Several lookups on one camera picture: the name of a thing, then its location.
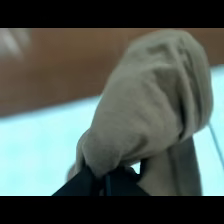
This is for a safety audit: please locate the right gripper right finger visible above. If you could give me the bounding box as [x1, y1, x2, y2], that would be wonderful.
[105, 166, 150, 197]

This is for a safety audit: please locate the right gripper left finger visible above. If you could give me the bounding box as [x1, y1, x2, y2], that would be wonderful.
[52, 165, 108, 197]

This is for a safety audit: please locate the beige garment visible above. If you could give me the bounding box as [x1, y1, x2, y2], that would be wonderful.
[66, 29, 214, 197]

